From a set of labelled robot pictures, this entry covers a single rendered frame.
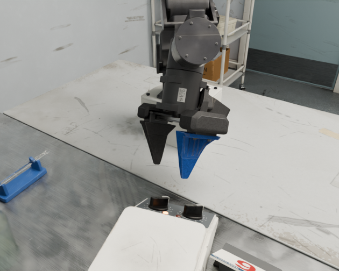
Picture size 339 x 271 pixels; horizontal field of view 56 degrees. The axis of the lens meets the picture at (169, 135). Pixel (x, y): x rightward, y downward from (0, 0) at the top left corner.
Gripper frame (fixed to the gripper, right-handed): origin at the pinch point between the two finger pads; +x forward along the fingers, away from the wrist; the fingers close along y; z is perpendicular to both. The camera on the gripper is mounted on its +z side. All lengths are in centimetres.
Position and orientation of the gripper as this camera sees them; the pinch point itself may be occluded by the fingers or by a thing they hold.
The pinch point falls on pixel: (172, 149)
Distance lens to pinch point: 50.7
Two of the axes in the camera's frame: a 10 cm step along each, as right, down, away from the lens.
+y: -4.7, -1.5, 8.7
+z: 8.7, 0.9, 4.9
